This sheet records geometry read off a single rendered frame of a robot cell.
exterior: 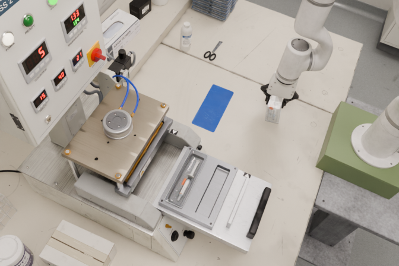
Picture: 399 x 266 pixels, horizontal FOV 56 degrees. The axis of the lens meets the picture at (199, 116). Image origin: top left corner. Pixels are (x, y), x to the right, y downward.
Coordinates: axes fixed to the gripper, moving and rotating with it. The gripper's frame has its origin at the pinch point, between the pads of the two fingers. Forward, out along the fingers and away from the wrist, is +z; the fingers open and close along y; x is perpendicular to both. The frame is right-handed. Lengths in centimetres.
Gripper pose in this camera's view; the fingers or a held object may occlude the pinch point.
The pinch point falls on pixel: (275, 101)
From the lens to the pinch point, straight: 154.1
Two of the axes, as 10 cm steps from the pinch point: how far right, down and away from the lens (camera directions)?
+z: -0.9, 5.6, 8.2
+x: -2.4, 7.9, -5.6
